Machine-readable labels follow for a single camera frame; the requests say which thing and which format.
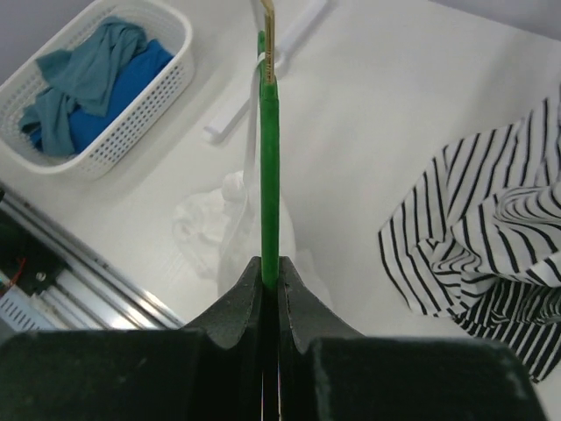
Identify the light blue garment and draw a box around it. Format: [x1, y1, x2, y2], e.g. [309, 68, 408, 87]
[18, 17, 147, 157]

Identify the aluminium mounting rail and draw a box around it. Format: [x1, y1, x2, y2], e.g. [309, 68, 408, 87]
[1, 192, 183, 332]

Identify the white tank top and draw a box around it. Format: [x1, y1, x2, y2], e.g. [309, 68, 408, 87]
[170, 52, 325, 308]

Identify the striped tank top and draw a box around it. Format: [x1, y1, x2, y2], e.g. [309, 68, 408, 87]
[379, 94, 560, 317]

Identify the white plastic laundry basket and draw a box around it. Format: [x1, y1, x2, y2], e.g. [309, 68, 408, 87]
[1, 1, 195, 180]

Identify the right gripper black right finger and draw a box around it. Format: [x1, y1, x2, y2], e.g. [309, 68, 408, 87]
[278, 257, 546, 420]

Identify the dark blue garment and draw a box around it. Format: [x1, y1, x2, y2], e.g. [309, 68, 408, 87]
[18, 39, 173, 157]

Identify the white clothes rack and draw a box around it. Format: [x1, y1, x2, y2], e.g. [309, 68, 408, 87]
[202, 0, 330, 145]

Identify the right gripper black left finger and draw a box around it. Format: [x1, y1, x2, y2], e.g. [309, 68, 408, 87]
[1, 258, 262, 420]

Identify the green hanger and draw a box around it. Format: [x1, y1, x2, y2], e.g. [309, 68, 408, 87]
[259, 1, 280, 291]

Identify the dark striped garment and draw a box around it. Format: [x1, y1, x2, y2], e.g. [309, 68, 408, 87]
[454, 281, 560, 383]

